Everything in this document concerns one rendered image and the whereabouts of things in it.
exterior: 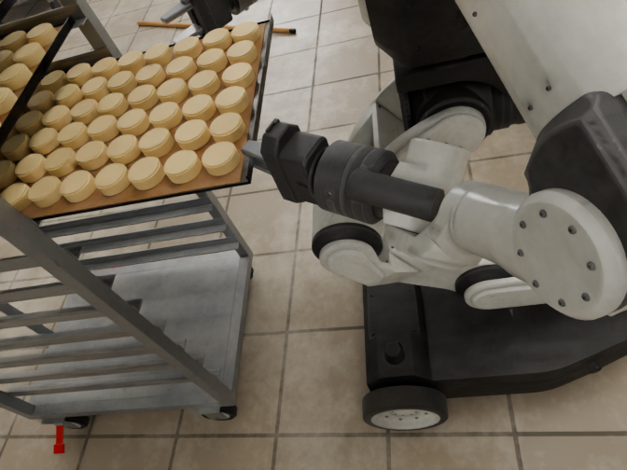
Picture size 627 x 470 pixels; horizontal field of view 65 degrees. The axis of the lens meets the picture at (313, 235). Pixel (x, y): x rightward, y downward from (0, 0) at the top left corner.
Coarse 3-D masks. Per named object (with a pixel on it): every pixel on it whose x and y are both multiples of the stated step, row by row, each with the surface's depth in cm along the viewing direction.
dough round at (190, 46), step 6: (192, 36) 88; (180, 42) 88; (186, 42) 87; (192, 42) 87; (198, 42) 87; (174, 48) 87; (180, 48) 87; (186, 48) 86; (192, 48) 86; (198, 48) 87; (180, 54) 86; (186, 54) 86; (192, 54) 86; (198, 54) 87
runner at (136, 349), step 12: (96, 348) 112; (108, 348) 112; (120, 348) 111; (132, 348) 106; (144, 348) 105; (0, 360) 118; (12, 360) 117; (24, 360) 113; (36, 360) 112; (48, 360) 112; (60, 360) 112; (72, 360) 112
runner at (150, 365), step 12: (144, 360) 118; (156, 360) 117; (12, 372) 127; (24, 372) 126; (36, 372) 125; (48, 372) 124; (60, 372) 123; (72, 372) 118; (84, 372) 118; (96, 372) 118; (108, 372) 118; (120, 372) 117
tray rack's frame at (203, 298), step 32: (192, 256) 157; (224, 256) 153; (128, 288) 157; (160, 288) 153; (192, 288) 149; (224, 288) 146; (96, 320) 152; (192, 320) 142; (224, 320) 139; (192, 352) 136; (224, 352) 133; (192, 384) 130; (224, 384) 127; (32, 416) 138; (64, 416) 137; (224, 416) 132
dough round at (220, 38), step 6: (216, 30) 87; (222, 30) 86; (228, 30) 86; (204, 36) 87; (210, 36) 86; (216, 36) 86; (222, 36) 85; (228, 36) 85; (204, 42) 86; (210, 42) 85; (216, 42) 85; (222, 42) 85; (228, 42) 86; (210, 48) 86; (222, 48) 86
